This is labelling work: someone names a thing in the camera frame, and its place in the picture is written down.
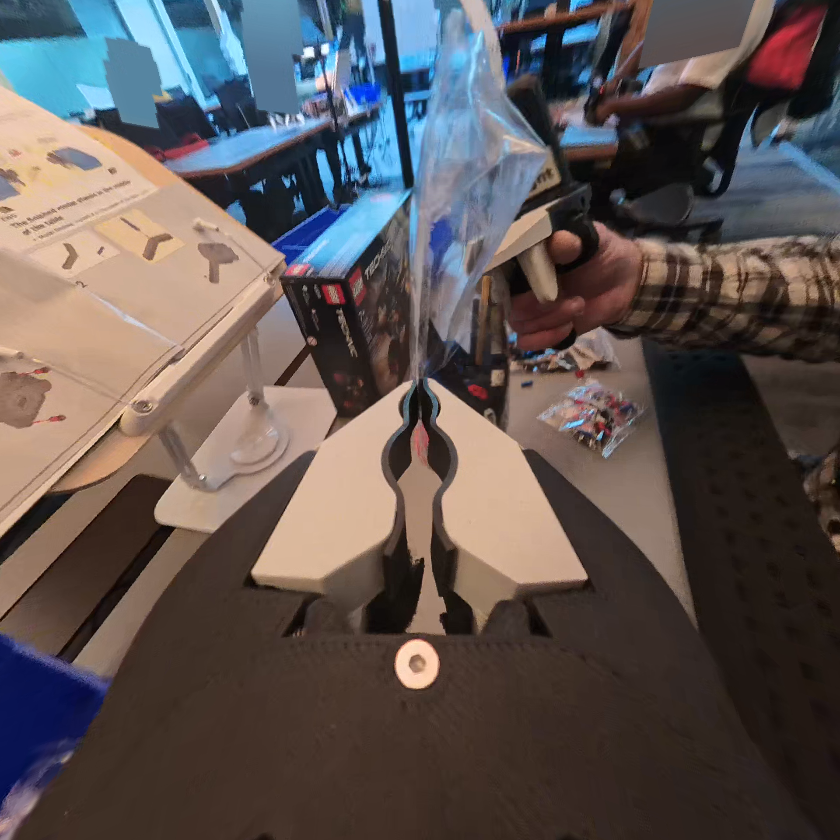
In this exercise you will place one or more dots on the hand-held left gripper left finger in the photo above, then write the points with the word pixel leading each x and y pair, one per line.
pixel 321 525

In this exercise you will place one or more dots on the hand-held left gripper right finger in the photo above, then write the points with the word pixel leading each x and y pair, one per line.
pixel 512 525

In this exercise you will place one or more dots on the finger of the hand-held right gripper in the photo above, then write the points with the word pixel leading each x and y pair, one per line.
pixel 528 233

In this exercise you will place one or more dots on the clear plastic bag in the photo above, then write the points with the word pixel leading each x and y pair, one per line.
pixel 459 164

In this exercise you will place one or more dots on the clear bag of mixed parts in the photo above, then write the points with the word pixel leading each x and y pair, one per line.
pixel 571 358

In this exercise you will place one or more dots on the clear bag of small pins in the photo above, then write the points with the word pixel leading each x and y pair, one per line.
pixel 590 417

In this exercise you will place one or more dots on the person's right forearm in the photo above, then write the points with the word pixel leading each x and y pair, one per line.
pixel 735 295

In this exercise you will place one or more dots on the grey desk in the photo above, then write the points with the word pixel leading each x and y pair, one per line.
pixel 623 499

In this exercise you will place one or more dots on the person's right hand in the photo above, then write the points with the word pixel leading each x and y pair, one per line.
pixel 610 282

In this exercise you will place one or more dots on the white monitor stand base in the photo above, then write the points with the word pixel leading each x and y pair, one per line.
pixel 197 505

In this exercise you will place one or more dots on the toy truck set box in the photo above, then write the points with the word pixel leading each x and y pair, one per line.
pixel 354 341

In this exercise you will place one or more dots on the black metal pole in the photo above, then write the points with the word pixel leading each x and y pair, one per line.
pixel 397 98

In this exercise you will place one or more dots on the dark perforated mat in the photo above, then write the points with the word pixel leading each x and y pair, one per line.
pixel 754 558

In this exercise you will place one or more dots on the red jacket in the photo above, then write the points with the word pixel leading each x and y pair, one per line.
pixel 787 46

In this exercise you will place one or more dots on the long background table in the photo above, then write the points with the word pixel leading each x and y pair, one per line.
pixel 262 141

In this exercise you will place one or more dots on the open instruction booklet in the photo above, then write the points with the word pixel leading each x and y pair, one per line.
pixel 98 275

